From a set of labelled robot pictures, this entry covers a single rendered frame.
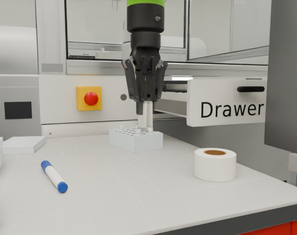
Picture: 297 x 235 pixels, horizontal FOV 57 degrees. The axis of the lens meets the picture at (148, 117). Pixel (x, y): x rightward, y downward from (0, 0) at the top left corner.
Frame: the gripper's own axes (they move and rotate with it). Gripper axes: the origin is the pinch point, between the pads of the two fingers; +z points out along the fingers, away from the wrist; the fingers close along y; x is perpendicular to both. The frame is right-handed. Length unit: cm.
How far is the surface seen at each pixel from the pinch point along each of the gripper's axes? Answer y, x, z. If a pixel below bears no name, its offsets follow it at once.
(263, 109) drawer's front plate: -24.9, 17.4, -1.3
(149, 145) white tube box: 2.5, 5.4, 6.6
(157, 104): -11.9, -10.3, -1.5
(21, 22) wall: -41, -338, -88
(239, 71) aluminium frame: -50, -8, -13
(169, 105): -9.5, -1.5, -2.0
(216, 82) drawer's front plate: -10.8, 13.6, -8.3
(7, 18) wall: -26, -342, -91
